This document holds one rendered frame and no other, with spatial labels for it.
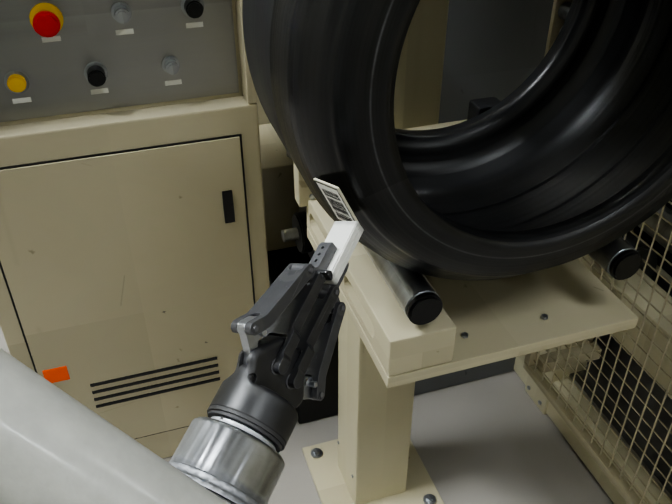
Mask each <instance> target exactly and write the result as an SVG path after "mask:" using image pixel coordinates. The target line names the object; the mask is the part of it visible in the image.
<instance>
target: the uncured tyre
mask: <svg viewBox="0 0 672 504"><path fill-rule="evenodd" d="M419 2H420V0H242V19H243V35H244V43H245V50H246V56H247V61H248V66H249V70H250V74H251V77H252V81H253V84H254V87H255V90H256V93H257V95H258V98H259V100H260V103H261V105H262V107H263V109H264V111H265V114H266V116H267V117H268V119H269V121H270V123H271V125H272V126H273V128H274V130H275V131H276V133H277V135H278V137H279V138H280V140H281V142H282V143H283V145H284V147H285V148H286V150H287V152H288V153H289V155H290V157H291V159H292V160H293V162H294V164H295V165H296V167H297V169H298V170H299V172H300V174H301V175H302V177H303V179H304V181H305V182H306V184H307V186H308V187H309V189H310V191H311V192H312V194H313V195H314V197H315V198H316V200H317V201H318V202H319V204H320V205H321V206H322V208H323V209H324V210H325V211H326V213H327V214H328V215H329V216H330V217H331V218H332V219H333V220H334V221H339V220H337V218H336V216H335V215H334V213H333V211H332V210H331V208H330V206H329V205H328V203H327V201H326V199H325V198H324V196H323V194H322V193H321V191H320V189H319V188H318V186H317V184H316V183H315V181H314V178H317V179H320V180H322V181H325V182H327V183H330V184H332V185H335V186H337V187H339V188H340V190H341V192H342V193H343V195H344V197H345V199H346V201H347V202H348V204H349V206H350V208H351V209H352V211H353V213H354V215H355V216H356V218H357V220H358V222H359V223H360V225H361V226H362V228H363V229H364V231H363V233H362V235H361V237H360V239H359V241H358V242H360V243H361V244H363V245H364V246H366V247H367V248H369V249H370V250H372V251H373V252H375V253H377V254H378V255H380V256H381V257H383V258H385V259H387V260H388V261H390V262H392V263H394V264H396V265H399V266H401V267H403V268H406V269H408V270H411V271H414V272H417V273H420V274H424V275H428V276H432V277H438V278H444V279H451V280H467V281H477V280H493V279H501V278H508V277H514V276H518V275H523V274H527V273H531V272H535V271H539V270H544V269H548V268H551V267H555V266H558V265H561V264H564V263H567V262H570V261H573V260H575V259H578V258H580V257H583V256H585V255H587V254H589V253H592V252H594V251H596V250H598V249H600V248H602V247H604V246H606V245H608V244H609V243H611V242H613V241H615V240H616V239H618V238H620V237H621V236H623V235H625V234H626V233H628V232H629V231H631V230H632V229H634V228H635V227H637V226H638V225H640V224H641V223H642V222H644V221H645V220H647V219H648V218H649V217H651V216H652V215H653V214H654V213H656V212H657V211H658V210H659V209H661V208H662V207H663V206H664V205H665V204H666V203H668V202H669V201H670V200H671V199H672V0H573V1H572V4H571V7H570V10H569V12H568V15H567V17H566V20H565V22H564V24H563V26H562V28H561V30H560V32H559V34H558V36H557V38H556V40H555V41H554V43H553V45H552V47H551V48H550V50H549V51H548V53H547V54H546V56H545V57H544V58H543V60H542V61H541V63H540V64H539V65H538V66H537V68H536V69H535V70H534V71H533V72H532V73H531V75H530V76H529V77H528V78H527V79H526V80H525V81H524V82H523V83H522V84H521V85H520V86H519V87H518V88H517V89H516V90H515V91H513V92H512V93H511V94H510V95H509V96H507V97H506V98H505V99H503V100H502V101H501V102H499V103H498V104H496V105H495V106H493V107H492V108H490V109H489V110H487V111H485V112H483V113H481V114H479V115H478V116H475V117H473V118H471V119H469V120H466V121H464V122H461V123H458V124H455V125H452V126H448V127H443V128H438V129H431V130H403V129H396V128H395V124H394V93H395V82H396V75H397V69H398V64H399V59H400V55H401V51H402V47H403V44H404V41H405V37H406V34H407V31H408V28H409V26H410V23H411V20H412V18H413V15H414V13H415V11H416V8H417V6H418V4H419Z"/></svg>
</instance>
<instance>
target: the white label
mask: <svg viewBox="0 0 672 504"><path fill-rule="evenodd" d="M314 181H315V183H316V184H317V186H318V188H319V189H320V191H321V193H322V194H323V196H324V198H325V199H326V201H327V203H328V205H329V206H330V208H331V210H332V211H333V213H334V215H335V216H336V218H337V220H339V221H358V220H357V218H356V216H355V215H354V213H353V211H352V209H351V208H350V206H349V204H348V202H347V201H346V199H345V197H344V195H343V193H342V192H341V190H340V188H339V187H337V186H335V185H332V184H330V183H327V182H325V181H322V180H320V179H317V178H314Z"/></svg>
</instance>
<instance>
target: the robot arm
mask: <svg viewBox="0 0 672 504"><path fill-rule="evenodd" d="M363 231H364V229H363V228H362V226H360V224H359V222H358V221H335V222H334V224H333V226H332V228H331V230H330V232H329V234H328V236H327V238H326V240H325V242H321V243H320V244H319V245H318V247H317V249H316V251H315V253H314V254H313V256H312V258H311V260H310V262H309V264H303V263H290V264H289V265H288V266H287V267H286V268H285V269H284V271H283V272H282V273H281V274H280V275H279V276H278V278H277V279H276V280H275V281H274V282H273V283H272V285H271V286H270V287H269V288H268V289H267V290H266V292H265V293H264V294H263V295H262V296H261V297H260V299H259V300H258V301H257V302H256V303H255V304H254V306H253V307H252V308H251V309H250V310H249V311H248V313H246V314H244V315H242V316H240V317H239V318H237V319H235V320H234V321H232V323H231V330H232V332H233V333H239V335H240V339H241V344H242V348H243V350H242V351H241V352H240V354H239V356H238V361H237V366H236V370H235V371H234V373H233V374H232V375H231V376H229V377H228V378H227V379H225V380H224V381H223V382H222V384H221V386H220V387H219V389H218V391H217V393H216V395H215V397H214V398H213V400H212V402H211V404H210V406H209V408H208V409H207V414H208V417H198V418H194V419H193V421H192V422H191V424H190V425H189V427H188V429H187V431H186V433H185V434H184V436H183V438H182V440H181V442H180V444H179V445H178V447H177V449H176V451H175V453H174V454H173V456H172V458H171V460H170V461H169V462H167V461H165V460H164V459H162V458H161V457H159V456H158V455H156V454H155V453H153V452H152V451H150V450H149V449H148V448H146V447H145V446H143V445H142V444H140V443H139V442H137V441H136V440H134V439H133V438H131V437H130V436H128V435H127V434H126V433H124V432H123V431H121V430H120V429H118V428H117V427H115V426H114V425H112V424H111V423H109V422H108V421H106V420H105V419H104V418H102V417H101V416H99V415H98V414H96V413H95V412H93V411H92V410H90V409H89V408H87V407H86V406H84V405H83V404H82V403H80V402H79V401H77V400H76V399H74V398H73V397H71V396H70V395H68V394H67V393H65V392H64V391H62V390H61V389H60V388H58V387H57V386H55V385H54V384H52V383H51V382H49V381H48V380H46V379H45V378H43V377H42V376H40V375H39V374H37V373H36V372H35V371H33V370H32V369H30V368H29V367H27V366H26V365H24V364H23V363H21V362H20V361H19V360H17V359H16V358H14V357H13V356H11V355H10V354H9V353H7V352H6V351H4V350H3V349H2V348H0V504H268V502H269V500H270V497H271V495H272V493H273V491H274V489H275V487H276V485H277V482H278V480H279V478H280V476H281V474H282V472H283V470H284V466H285V463H284V460H283V458H282V457H281V455H280V454H279V452H280V451H283V450H284V448H285V446H286V444H287V442H288V440H289V438H290V436H291V434H292V432H293V429H294V427H295V425H296V423H297V421H298V413H297V411H296V408H297V407H298V406H300V404H301V403H302V401H303V400H305V399H312V400H317V401H322V400H323V398H324V396H325V384H326V375H327V372H328V368H329V365H330V361H331V358H332V355H333V351H334V348H335V344H336V341H337V338H338V334H339V331H340V327H341V324H342V320H343V317H344V314H345V310H346V305H345V303H344V302H340V299H339V294H340V290H339V286H340V284H341V282H342V280H343V278H344V276H345V273H346V272H347V270H348V267H349V263H348V261H349V259H350V257H351V255H352V253H353V251H354V249H355V247H356V245H357V243H358V241H359V239H360V237H361V235H362V233H363ZM330 313H333V315H332V316H330ZM261 337H262V338H261ZM260 338H261V339H260ZM259 339H260V340H259Z"/></svg>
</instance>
